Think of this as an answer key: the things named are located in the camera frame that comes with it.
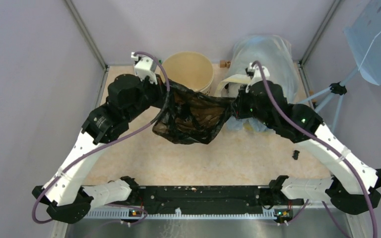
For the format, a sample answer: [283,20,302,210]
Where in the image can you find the white toothed cable rail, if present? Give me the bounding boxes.
[84,207,277,220]

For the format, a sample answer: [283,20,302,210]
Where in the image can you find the blue perforated lamp panel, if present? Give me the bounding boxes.
[343,0,381,86]

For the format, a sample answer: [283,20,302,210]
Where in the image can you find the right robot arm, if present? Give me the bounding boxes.
[232,81,381,215]

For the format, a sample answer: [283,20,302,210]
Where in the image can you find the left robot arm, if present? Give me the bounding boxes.
[32,74,172,224]

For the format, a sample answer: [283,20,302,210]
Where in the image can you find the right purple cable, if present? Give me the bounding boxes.
[251,60,379,238]

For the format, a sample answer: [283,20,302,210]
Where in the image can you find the small wooden block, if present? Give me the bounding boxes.
[219,60,231,68]

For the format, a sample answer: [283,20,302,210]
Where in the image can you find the beige round trash bin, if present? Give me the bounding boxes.
[162,51,214,95]

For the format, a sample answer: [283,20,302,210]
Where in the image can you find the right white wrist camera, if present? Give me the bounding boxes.
[246,61,270,93]

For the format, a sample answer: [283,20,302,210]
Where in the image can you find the small black plastic clip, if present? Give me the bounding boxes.
[292,150,300,160]

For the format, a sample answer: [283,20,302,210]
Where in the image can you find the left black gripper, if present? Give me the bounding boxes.
[125,72,175,122]

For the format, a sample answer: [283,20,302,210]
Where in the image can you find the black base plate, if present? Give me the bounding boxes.
[110,184,306,216]

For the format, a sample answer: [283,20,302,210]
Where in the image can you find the large translucent plastic bag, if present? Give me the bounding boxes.
[213,35,299,103]

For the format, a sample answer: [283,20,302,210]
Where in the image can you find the blue plastic bag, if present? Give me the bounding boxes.
[225,117,274,133]

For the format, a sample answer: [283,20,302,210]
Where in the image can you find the blue tripod stand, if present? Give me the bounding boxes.
[298,67,359,132]

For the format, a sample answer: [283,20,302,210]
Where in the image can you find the black trash bag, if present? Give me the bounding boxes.
[152,81,235,145]

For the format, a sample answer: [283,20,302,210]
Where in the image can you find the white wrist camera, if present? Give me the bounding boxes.
[246,61,270,93]
[131,52,159,85]

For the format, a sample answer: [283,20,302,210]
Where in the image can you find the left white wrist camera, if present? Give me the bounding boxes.
[131,52,159,85]

